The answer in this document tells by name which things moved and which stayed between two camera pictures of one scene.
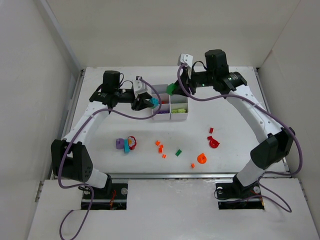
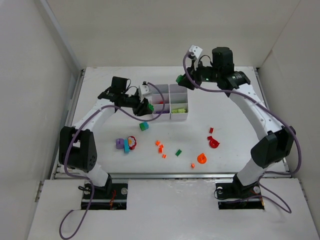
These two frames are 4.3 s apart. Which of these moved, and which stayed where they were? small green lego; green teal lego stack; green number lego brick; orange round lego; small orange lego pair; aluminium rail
Moved: green number lego brick; green teal lego stack
Stayed: small orange lego pair; aluminium rail; small green lego; orange round lego
